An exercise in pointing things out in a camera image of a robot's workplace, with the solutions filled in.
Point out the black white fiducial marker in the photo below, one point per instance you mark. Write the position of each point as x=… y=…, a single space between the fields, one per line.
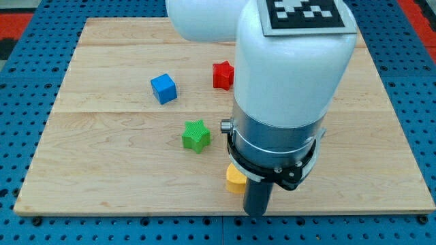
x=305 y=17

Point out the wooden board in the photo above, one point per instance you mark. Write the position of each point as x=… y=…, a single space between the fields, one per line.
x=109 y=148

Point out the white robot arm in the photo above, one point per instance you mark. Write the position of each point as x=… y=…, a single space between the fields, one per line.
x=290 y=57

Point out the green star block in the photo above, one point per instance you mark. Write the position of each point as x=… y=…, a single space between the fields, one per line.
x=196 y=136

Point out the blue cube block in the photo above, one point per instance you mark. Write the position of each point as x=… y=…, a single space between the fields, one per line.
x=164 y=88

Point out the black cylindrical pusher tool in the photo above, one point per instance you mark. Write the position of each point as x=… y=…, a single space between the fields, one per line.
x=256 y=197

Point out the red star block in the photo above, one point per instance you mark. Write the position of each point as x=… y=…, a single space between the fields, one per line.
x=223 y=75

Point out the yellow heart block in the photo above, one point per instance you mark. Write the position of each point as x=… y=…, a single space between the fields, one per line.
x=235 y=180

